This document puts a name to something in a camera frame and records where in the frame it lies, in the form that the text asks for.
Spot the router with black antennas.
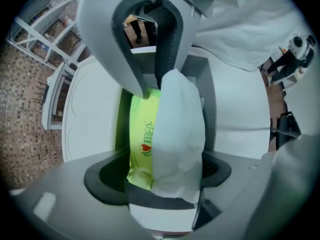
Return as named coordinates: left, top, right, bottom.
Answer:
left=31, top=80, right=50, bottom=105

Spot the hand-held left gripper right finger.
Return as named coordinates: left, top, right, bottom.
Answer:
left=191, top=151, right=263, bottom=233

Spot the green and white tissues pack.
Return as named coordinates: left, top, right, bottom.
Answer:
left=126, top=68, right=206, bottom=203

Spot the white metal shelf unit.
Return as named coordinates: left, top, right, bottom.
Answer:
left=6, top=0, right=91, bottom=71

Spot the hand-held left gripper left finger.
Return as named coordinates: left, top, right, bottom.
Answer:
left=10, top=150, right=161, bottom=240

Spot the person's white shirt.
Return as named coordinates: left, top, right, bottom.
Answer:
left=194, top=0, right=310, bottom=72

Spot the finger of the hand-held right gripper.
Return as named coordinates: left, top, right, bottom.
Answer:
left=76, top=0, right=154, bottom=100

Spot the small white wooden table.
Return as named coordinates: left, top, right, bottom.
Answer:
left=40, top=63, right=76, bottom=131

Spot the large white wooden table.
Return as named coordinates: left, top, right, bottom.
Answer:
left=61, top=46, right=272, bottom=163

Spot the white box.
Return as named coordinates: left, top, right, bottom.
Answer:
left=119, top=47, right=216, bottom=233

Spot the black office chair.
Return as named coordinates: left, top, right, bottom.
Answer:
left=270, top=110, right=303, bottom=152

